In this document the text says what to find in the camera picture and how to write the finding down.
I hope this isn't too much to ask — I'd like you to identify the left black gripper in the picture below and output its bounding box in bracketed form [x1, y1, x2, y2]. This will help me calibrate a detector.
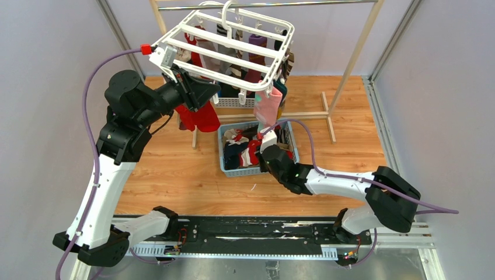
[136, 63, 221, 127]

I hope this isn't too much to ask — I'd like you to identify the red santa sock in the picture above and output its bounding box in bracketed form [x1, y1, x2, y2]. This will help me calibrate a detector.
[192, 101, 220, 133]

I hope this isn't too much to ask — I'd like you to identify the red snowman sock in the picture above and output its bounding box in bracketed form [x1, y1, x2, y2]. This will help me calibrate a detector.
[175, 105, 196, 131]

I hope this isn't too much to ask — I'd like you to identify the white clip sock hanger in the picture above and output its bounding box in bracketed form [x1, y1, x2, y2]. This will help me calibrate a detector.
[153, 1, 295, 104]

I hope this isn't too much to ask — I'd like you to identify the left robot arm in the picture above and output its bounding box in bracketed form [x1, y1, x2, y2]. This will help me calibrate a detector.
[53, 66, 220, 267]

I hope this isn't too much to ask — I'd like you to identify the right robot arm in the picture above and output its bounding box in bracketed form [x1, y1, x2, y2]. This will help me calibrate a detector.
[259, 145, 421, 243]

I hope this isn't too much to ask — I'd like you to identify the pile of socks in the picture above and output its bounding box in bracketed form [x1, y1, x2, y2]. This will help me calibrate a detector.
[219, 123, 299, 170]

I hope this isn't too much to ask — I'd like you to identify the white plastic basket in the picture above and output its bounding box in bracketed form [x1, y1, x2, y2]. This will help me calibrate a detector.
[213, 97, 255, 109]

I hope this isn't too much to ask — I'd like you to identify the brown striped sock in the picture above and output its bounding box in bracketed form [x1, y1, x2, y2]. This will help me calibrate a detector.
[228, 29, 243, 79]

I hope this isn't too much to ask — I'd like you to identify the grey sock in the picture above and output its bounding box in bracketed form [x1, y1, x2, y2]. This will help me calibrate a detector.
[211, 24, 235, 75]

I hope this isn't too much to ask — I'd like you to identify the pink patterned sock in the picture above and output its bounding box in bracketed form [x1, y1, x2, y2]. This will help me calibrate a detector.
[253, 87, 283, 132]

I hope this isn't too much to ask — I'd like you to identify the dark green sock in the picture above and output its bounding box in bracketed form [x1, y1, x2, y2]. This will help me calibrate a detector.
[274, 80, 288, 119]

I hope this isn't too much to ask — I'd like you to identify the blue plastic basket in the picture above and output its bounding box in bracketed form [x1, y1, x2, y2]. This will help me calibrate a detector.
[217, 121, 300, 177]

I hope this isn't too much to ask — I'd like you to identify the wooden clothes rack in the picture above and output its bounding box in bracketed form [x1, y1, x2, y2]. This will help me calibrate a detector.
[148, 0, 384, 149]

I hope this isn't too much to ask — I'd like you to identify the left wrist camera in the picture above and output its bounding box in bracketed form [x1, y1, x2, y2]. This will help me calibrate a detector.
[149, 44, 177, 80]

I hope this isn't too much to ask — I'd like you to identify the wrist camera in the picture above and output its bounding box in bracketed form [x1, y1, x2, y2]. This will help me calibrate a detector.
[260, 128, 277, 153]
[149, 44, 177, 80]

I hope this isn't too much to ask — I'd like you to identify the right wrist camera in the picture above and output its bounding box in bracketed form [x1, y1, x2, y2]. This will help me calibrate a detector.
[260, 128, 277, 153]

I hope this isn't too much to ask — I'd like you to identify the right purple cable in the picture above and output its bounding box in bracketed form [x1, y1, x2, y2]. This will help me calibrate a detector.
[257, 118, 460, 267]

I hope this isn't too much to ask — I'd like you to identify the purple cable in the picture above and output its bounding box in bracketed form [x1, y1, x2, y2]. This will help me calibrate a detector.
[55, 44, 152, 280]
[257, 118, 460, 267]

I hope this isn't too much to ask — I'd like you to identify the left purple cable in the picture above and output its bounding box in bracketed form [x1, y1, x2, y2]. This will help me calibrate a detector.
[55, 44, 152, 280]

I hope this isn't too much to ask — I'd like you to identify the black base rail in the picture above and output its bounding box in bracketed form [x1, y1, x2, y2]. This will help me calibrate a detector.
[164, 216, 372, 260]

